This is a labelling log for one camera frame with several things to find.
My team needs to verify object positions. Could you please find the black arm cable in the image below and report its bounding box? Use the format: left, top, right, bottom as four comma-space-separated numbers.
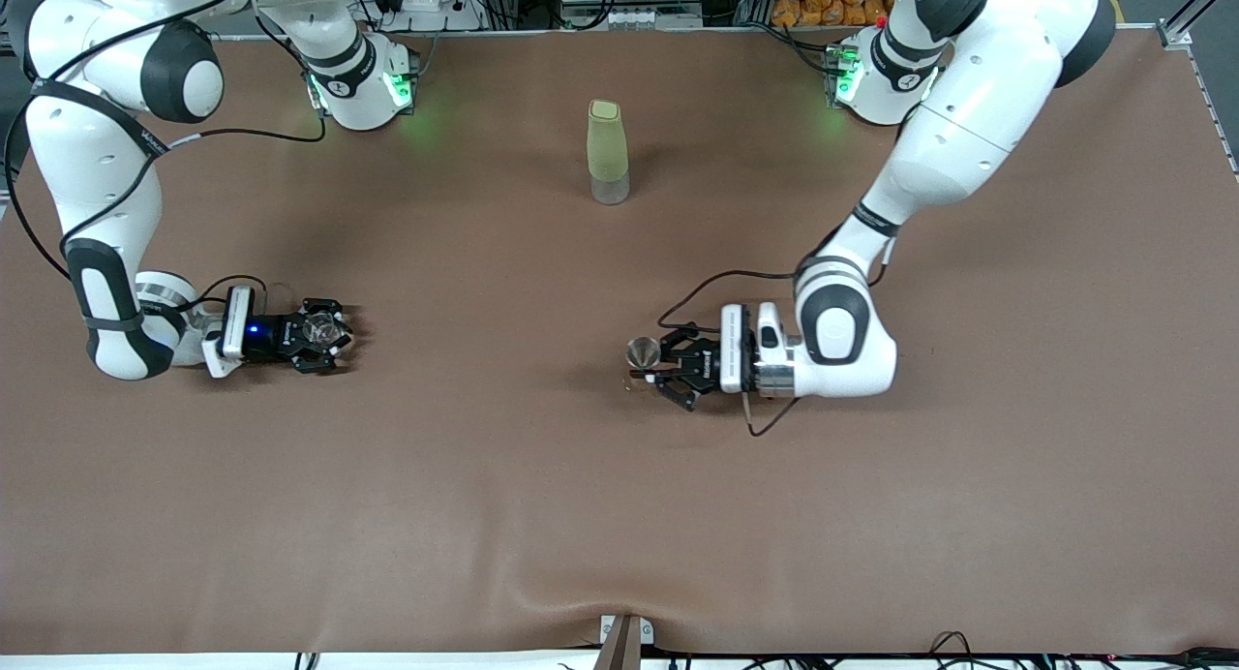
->
5, 0, 325, 313
658, 234, 901, 439

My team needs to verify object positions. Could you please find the tall green frosted bottle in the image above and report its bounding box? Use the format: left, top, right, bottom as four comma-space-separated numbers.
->
587, 99, 630, 206

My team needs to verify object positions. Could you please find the black looped floor cable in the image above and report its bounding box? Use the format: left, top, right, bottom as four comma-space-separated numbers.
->
924, 631, 979, 670

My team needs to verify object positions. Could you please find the brown leather table mat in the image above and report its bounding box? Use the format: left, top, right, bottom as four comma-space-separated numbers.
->
0, 31, 1239, 656

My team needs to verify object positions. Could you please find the steel double cone jigger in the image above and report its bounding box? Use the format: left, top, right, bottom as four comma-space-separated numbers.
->
625, 336, 665, 379

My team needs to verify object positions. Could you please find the metal mount bracket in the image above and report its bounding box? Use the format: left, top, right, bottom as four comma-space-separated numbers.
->
598, 614, 655, 670

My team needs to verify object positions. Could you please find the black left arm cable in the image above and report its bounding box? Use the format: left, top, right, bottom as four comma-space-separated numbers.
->
658, 234, 901, 439

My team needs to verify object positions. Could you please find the orange snack bag pile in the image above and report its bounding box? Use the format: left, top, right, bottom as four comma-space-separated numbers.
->
771, 0, 896, 27

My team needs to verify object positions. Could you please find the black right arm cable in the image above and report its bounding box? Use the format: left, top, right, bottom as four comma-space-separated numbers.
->
5, 0, 325, 313

